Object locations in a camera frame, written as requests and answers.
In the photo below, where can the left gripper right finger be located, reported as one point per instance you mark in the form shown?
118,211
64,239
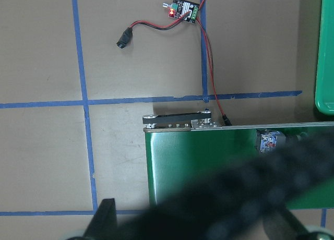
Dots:
282,224

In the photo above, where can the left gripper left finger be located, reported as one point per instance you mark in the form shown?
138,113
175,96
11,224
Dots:
103,223

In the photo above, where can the green push button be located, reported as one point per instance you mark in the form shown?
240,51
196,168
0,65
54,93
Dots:
268,140

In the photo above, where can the green conveyor belt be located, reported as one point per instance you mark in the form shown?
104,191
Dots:
182,147

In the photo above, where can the green plastic tray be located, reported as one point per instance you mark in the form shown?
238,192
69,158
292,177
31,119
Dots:
324,77

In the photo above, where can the black barrel connector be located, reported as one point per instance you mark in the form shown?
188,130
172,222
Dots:
125,38

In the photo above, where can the motor controller board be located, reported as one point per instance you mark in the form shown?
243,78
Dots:
178,8

